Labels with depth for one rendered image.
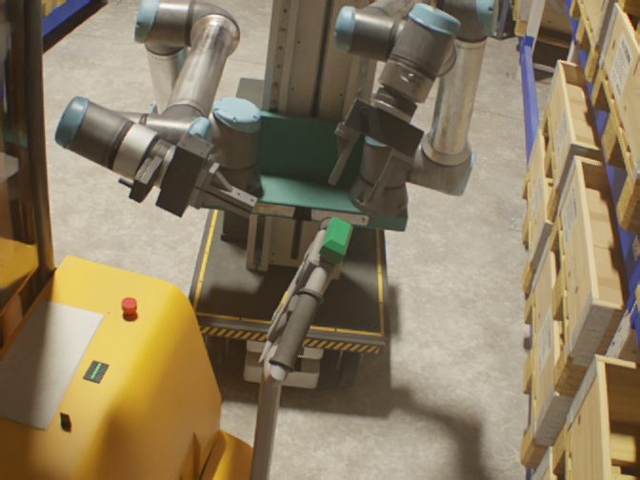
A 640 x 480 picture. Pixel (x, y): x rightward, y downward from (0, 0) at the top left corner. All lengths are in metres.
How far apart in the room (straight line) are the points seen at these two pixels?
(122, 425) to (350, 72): 1.34
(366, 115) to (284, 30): 1.13
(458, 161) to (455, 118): 0.17
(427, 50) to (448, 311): 2.18
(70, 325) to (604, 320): 1.33
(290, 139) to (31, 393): 1.28
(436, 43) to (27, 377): 1.08
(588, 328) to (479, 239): 1.83
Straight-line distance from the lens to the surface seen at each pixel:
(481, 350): 3.31
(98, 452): 1.65
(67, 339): 1.84
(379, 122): 1.39
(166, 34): 1.94
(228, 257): 3.00
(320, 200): 2.57
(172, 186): 1.33
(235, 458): 2.29
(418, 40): 1.39
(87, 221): 3.72
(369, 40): 1.52
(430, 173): 2.43
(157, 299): 1.95
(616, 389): 2.02
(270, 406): 1.54
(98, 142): 1.32
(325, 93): 2.61
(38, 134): 1.80
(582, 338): 2.19
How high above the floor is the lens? 2.17
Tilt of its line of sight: 36 degrees down
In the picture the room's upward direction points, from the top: 8 degrees clockwise
